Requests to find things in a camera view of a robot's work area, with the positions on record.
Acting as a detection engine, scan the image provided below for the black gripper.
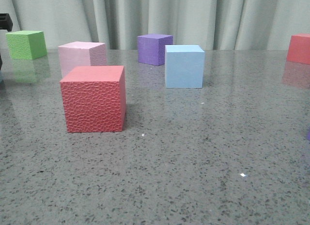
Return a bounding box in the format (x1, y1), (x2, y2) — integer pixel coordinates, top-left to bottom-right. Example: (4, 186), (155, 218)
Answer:
(0, 13), (13, 31)

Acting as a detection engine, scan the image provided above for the light blue foam cube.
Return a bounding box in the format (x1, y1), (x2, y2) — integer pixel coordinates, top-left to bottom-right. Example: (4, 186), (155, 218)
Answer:
(165, 45), (205, 89)

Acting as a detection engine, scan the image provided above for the green foam cube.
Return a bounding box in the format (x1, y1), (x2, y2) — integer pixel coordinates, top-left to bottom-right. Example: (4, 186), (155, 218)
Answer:
(6, 30), (47, 60)

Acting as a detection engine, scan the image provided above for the pink foam cube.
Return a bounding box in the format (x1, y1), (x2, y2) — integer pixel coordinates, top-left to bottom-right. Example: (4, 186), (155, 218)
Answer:
(58, 41), (107, 77)

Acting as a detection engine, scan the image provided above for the large red textured cube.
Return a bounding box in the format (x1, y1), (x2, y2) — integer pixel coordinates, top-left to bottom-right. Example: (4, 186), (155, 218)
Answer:
(60, 65), (126, 133)

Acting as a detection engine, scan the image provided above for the purple foam cube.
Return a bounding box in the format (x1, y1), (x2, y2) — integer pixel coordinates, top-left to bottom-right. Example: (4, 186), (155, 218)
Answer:
(137, 34), (173, 66)

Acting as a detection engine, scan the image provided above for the grey-green curtain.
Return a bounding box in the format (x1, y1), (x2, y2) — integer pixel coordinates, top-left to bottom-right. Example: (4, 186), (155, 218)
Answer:
(0, 0), (310, 50)

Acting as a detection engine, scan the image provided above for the red cube at right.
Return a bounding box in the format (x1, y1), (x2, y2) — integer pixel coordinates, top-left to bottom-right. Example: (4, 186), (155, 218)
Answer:
(286, 33), (310, 64)

